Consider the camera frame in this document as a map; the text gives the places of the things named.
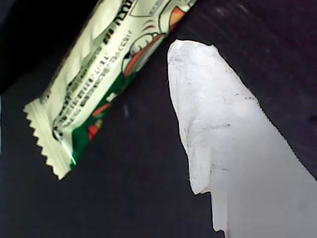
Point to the pale green snack bar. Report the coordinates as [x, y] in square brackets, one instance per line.
[99, 62]

